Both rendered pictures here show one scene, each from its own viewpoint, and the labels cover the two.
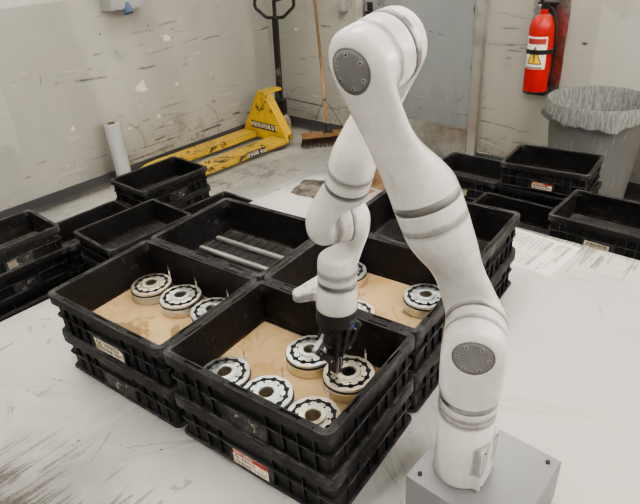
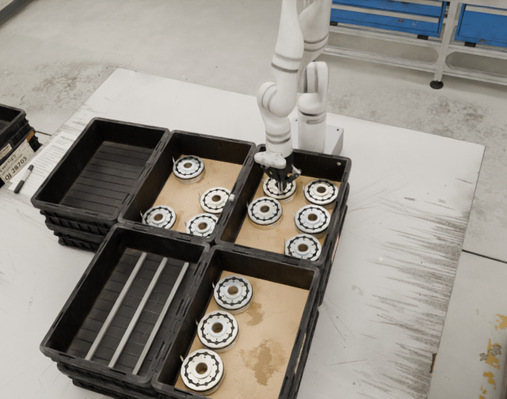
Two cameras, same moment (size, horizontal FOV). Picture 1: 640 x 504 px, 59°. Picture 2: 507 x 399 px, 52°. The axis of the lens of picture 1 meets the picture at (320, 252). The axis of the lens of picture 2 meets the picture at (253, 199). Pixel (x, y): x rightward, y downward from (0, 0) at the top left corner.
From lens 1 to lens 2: 1.57 m
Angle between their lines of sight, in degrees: 76
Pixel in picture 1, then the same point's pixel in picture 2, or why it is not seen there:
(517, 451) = (294, 129)
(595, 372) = (202, 123)
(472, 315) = (315, 66)
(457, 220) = not seen: hidden behind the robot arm
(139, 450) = (344, 331)
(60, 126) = not seen: outside the picture
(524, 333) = not seen: hidden behind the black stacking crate
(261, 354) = (266, 247)
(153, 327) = (255, 342)
